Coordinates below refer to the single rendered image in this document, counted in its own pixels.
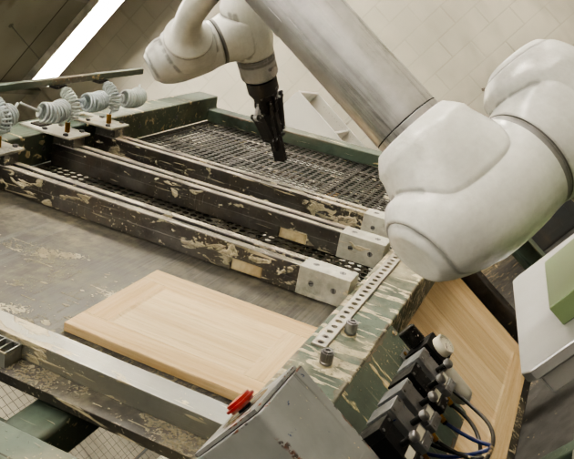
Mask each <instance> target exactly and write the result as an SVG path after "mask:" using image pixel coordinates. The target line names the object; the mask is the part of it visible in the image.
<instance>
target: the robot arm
mask: <svg viewBox="0 0 574 459"><path fill-rule="evenodd" d="M219 1H220V13H218V14H217V15H215V16H214V17H213V18H211V19H209V20H207V21H204V19H205V17H206V16H207V15H208V13H209V12H210V11H211V9H212V8H213V7H214V6H215V5H216V4H217V3H218V2H219ZM273 33H274V34H275V35H277V36H278V38H280V39H281V40H282V41H283V43H284V44H285V45H287V47H288V48H289V49H290V50H291V51H292V52H293V53H294V54H295V56H296V57H297V58H298V59H299V60H300V61H301V62H302V63H303V65H304V66H305V67H306V68H307V69H308V70H309V71H310V72H311V74H312V75H313V76H314V77H315V78H316V79H317V80H318V81H319V83H320V84H321V85H322V86H323V87H324V88H325V89H326V90H327V92H328V93H329V94H330V95H331V96H332V97H333V98H334V100H335V101H336V102H337V103H338V104H339V105H340V106H341V107H342V108H343V110H344V111H345V112H346V113H347V114H348V115H349V116H350V117H351V119H352V120H353V121H354V122H355V123H356V124H357V125H358V127H359V128H360V129H361V130H362V131H363V132H364V133H365V134H366V136H368V137H369V138H370V139H371V140H372V141H373V142H374V144H375V145H376V146H377V147H378V148H379V149H380V150H381V151H382V154H381V155H380V157H379V159H378V170H379V179H380V180H381V182H382V183H383V185H384V188H385V190H386V192H387V195H388V197H389V199H390V201H391V202H389V203H388V205H387V206H386V208H385V214H384V222H385V230H386V233H387V236H388V238H389V241H390V244H391V246H392V248H393V250H394V252H395V254H396V255H397V257H398V258H399V259H400V260H401V261H402V262H403V263H404V264H405V265H406V266H407V267H408V268H409V269H410V270H412V271H413V272H415V273H416V274H418V275H419V276H421V277H423V278H425V279H427V280H429V281H436V282H440V281H452V280H456V279H460V278H463V277H466V276H468V275H471V274H474V273H477V272H479V271H481V270H484V269H486V268H488V267H490V266H492V265H493V264H495V263H497V262H499V261H501V260H504V259H505V258H507V257H508V256H509V255H511V254H512V253H513V252H515V251H516V250H517V249H519V248H520V247H521V246H522V245H523V244H525V243H526V242H527V241H528V240H529V239H530V238H532V237H533V236H534V235H535V234H536V233H537V232H538V231H539V230H540V229H541V228H542V227H543V226H544V225H545V224H546V223H547V222H548V221H549V220H550V219H551V217H552V216H553V215H554V214H555V213H556V211H557V210H558V209H559V208H560V207H561V206H562V205H563V204H564V203H565V202H566V201H568V200H570V199H571V200H572V201H573V202H574V46H572V45H569V44H567V43H564V42H561V41H558V40H555V39H548V40H545V39H536V40H533V41H531V42H529V43H527V44H526V45H524V46H522V47H521V48H520V49H519V50H517V51H516V52H515V53H513V54H512V55H511V56H509V57H508V58H507V59H506V60H505V61H504V62H503V63H501V64H500V65H499V66H498V67H497V68H496V70H495V71H494V72H493V73H492V74H491V76H490V78H489V80H488V82H487V87H486V89H485V92H484V109H485V111H486V112H487V114H488V115H489V117H486V116H484V115H482V114H480V113H478V112H476V111H475V110H473V109H472V108H470V107H468V106H467V105H466V104H465V103H460V102H455V101H445V100H442V101H440V102H437V100H436V99H435V98H434V97H433V96H432V95H431V94H430V93H429V92H428V91H427V89H426V88H425V87H424V86H423V85H422V84H421V83H420V82H419V81H418V79H417V78H416V77H415V76H414V75H413V74H412V73H411V72H410V71H409V70H408V68H407V67H406V66H405V65H404V64H403V63H402V62H401V61H400V60H399V59H398V57H397V56H396V55H395V54H394V53H393V52H392V51H391V50H390V49H389V48H388V46H387V45H386V44H385V43H384V42H383V41H382V40H381V39H380V38H379V37H378V35H377V34H376V33H375V32H374V31H373V30H372V29H371V28H370V27H369V26H368V24H367V23H366V22H365V21H364V20H363V19H362V18H361V17H360V16H359V15H358V14H357V13H356V12H355V11H354V10H353V9H352V8H351V7H350V6H349V4H348V3H347V2H346V1H345V0H183V1H182V3H181V4H180V6H179V9H178V11H177V13H176V16H175V18H173V19H172V20H171V21H169V23H168V24H167V25H166V27H165V30H164V31H163V32H162V33H161V34H160V36H159V37H157V38H155V39H154V40H153V41H152V42H151V43H150V44H149V45H148V47H147V48H146V50H145V54H144V59H145V61H146V63H147V65H148V67H149V70H150V72H151V74H152V75H153V77H154V79H155V80H156V81H159V82H160V83H162V84H177V83H182V82H185V81H189V80H191V79H193V78H196V77H201V76H203V75H205V74H208V73H209V72H211V71H213V70H215V69H216V68H218V67H220V66H223V65H225V64H228V63H230V62H236V63H237V65H238V69H239V71H240V75H241V80H242V81H243V82H244V83H245V84H246V87H247V90H248V94H249V96H250V97H252V98H253V100H254V108H255V112H254V115H251V120H252V121H253V122H254V123H255V125H256V127H257V129H258V131H259V133H260V135H261V138H262V140H263V142H266V143H270V144H271V148H272V154H273V157H274V160H275V161H280V162H285V160H286V159H287V156H286V151H285V147H284V144H283V140H282V136H284V135H285V132H282V130H283V129H285V119H284V109H283V90H278V89H279V84H278V79H277V76H276V75H277V74H278V67H277V62H276V58H275V53H274V50H273Z"/></svg>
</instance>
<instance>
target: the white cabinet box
mask: <svg viewBox="0 0 574 459"><path fill-rule="evenodd" d="M283 109H284V119H285V126H286V127H290V128H296V129H300V130H303V131H307V132H310V133H313V134H317V135H321V136H324V137H328V138H334V139H337V140H341V141H344V142H348V143H351V144H355V145H358V146H362V147H364V144H363V143H362V142H361V141H360V140H359V139H358V138H357V136H356V135H355V134H354V133H353V132H352V131H351V129H350V128H349V127H347V126H346V125H345V124H344V122H343V121H342V120H341V119H340V118H339V117H338V115H337V114H336V113H335V112H334V111H333V110H332V108H331V107H330V106H329V105H328V104H327V103H326V102H325V100H324V99H323V98H322V97H321V96H320V95H319V93H318V92H308V91H297V92H296V93H295V94H294V95H292V96H291V97H290V98H289V99H288V100H287V101H286V102H285V103H284V104H283Z"/></svg>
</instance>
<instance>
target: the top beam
mask: <svg viewBox="0 0 574 459"><path fill-rule="evenodd" d="M217 101H218V97H217V96H214V95H211V94H207V93H203V92H200V91H199V92H194V93H188V94H184V95H179V96H174V97H164V98H160V99H155V100H150V101H146V102H145V104H144V105H143V106H141V107H137V108H125V107H122V106H120V108H119V111H116V112H115V113H114V112H112V113H111V114H112V116H111V119H113V120H116V121H124V123H126V124H129V127H125V129H124V136H126V137H130V138H141V137H145V136H148V135H152V134H156V133H159V132H162V131H166V130H170V129H173V128H179V127H183V126H187V125H190V124H194V123H198V122H201V121H204V120H207V112H208V111H209V108H211V107H216V106H217ZM109 112H110V109H109V108H106V109H104V110H102V111H99V112H97V113H96V112H94V113H91V114H94V115H98V116H100V115H103V116H105V117H107V114H108V113H109ZM70 127H71V128H74V129H78V130H80V129H84V130H85V132H87V133H90V136H87V137H85V144H84V146H88V147H91V148H94V138H95V133H96V126H93V125H89V124H87V123H84V122H80V121H76V120H70ZM1 136H2V141H4V142H7V143H10V144H18V146H19V147H21V148H25V149H26V150H25V151H21V152H18V162H21V163H24V164H27V165H29V166H34V165H36V164H40V163H44V162H48V161H51V155H52V143H54V142H53V137H54V136H52V135H49V134H47V133H44V132H40V131H37V130H33V129H31V128H28V127H23V126H20V125H18V126H12V127H11V131H10V132H8V133H6V134H1Z"/></svg>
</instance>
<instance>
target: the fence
mask: <svg viewBox="0 0 574 459"><path fill-rule="evenodd" d="M0 335H2V336H5V337H6V338H8V339H11V340H13V341H15V342H19V343H21V344H22V359H24V360H26V361H29V362H31V363H33V364H36V365H38V366H40V367H43V368H45V369H47V370H49V371H51V372H54V373H56V374H59V375H61V376H63V377H66V378H68V379H69V380H71V381H74V382H76V383H79V384H82V385H84V386H86V387H87V388H90V389H92V390H94V391H97V392H99V393H102V394H105V395H106V396H108V397H110V398H113V399H115V400H117V401H120V402H122V403H124V404H127V405H129V406H131V407H133V408H136V409H138V410H140V411H142V412H144V413H147V414H150V415H152V416H154V417H156V418H159V419H160V420H162V421H164V422H167V423H170V424H173V425H175V426H177V427H179V428H181V429H183V430H185V431H187V432H190V433H192V434H196V435H197V436H199V437H201V438H204V439H206V440H209V439H210V438H211V437H212V436H213V435H214V434H215V433H216V432H217V430H218V429H219V428H220V427H221V426H222V425H223V424H224V423H225V422H226V421H227V420H228V419H229V418H230V417H231V413H230V414H229V415H227V414H226V412H227V411H228V409H227V407H228V404H225V403H222V402H219V401H217V400H214V399H212V398H210V397H208V396H206V395H203V394H201V393H197V392H195V391H192V390H191V389H189V388H186V387H184V386H181V385H179V384H177V383H174V382H171V381H169V380H167V379H164V378H162V377H160V376H157V375H156V374H153V373H151V372H147V371H145V370H142V369H140V368H139V367H136V366H134V365H131V364H129V363H127V362H123V361H121V360H119V359H117V358H114V357H112V356H109V355H107V354H105V353H103V352H100V351H97V350H95V349H92V348H90V347H88V346H86V345H84V344H81V343H79V342H75V341H73V340H70V339H68V338H67V337H64V336H62V335H59V334H57V333H55V332H52V331H50V330H47V329H45V328H42V327H40V326H38V325H35V324H33V323H31V322H29V321H25V320H23V319H20V318H18V317H16V316H14V315H12V314H9V313H7V312H5V311H1V310H0Z"/></svg>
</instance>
